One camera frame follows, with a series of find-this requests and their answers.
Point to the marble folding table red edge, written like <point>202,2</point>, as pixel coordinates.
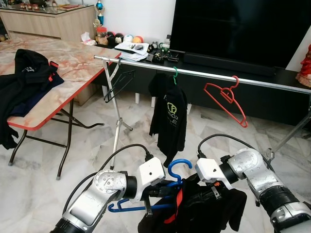
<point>82,63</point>

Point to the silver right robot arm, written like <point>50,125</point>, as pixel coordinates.
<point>262,179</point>

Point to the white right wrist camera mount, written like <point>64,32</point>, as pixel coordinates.
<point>211,171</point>

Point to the blue gold trophy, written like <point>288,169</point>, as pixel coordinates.
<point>99,8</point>

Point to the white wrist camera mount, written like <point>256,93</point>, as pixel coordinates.
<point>149,172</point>
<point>211,171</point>

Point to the brown jar red lid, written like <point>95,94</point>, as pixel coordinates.
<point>101,36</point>

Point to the silver metal clothes rack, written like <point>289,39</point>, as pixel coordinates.
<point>199,74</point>

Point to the large black television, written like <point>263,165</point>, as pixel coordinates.
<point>238,31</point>

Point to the black shirt white logo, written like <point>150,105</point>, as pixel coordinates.
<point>24,82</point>

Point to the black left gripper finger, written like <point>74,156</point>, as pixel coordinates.
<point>172,182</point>
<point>171,192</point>

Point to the blue plastic hanger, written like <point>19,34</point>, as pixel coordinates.
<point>180,161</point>

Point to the light wooden sideboard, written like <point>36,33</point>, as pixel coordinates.
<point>43,24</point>

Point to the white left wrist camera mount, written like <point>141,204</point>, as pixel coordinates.
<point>149,172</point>

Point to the red ball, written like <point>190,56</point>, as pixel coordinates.
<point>141,39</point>

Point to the green plastic hanger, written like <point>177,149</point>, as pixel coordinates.
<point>174,75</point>

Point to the black plush toy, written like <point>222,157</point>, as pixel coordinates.
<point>114,39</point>

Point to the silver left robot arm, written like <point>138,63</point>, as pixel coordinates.
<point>97,194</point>

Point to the black low tv console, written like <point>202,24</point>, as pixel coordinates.
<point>272,104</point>

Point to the black soundbar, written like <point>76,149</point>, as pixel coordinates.
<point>228,64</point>

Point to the pink white tissue box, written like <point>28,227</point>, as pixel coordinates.
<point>88,39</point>

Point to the black t-shirt green logo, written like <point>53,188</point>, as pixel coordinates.
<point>167,116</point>

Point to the red laughing buddha statue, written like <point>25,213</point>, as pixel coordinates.
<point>306,65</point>

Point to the red plastic hanger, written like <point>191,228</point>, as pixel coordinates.
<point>233,108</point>

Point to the stack of white papers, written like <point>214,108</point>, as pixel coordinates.
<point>131,52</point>

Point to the black shirt red trim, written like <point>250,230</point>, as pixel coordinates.
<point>204,218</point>

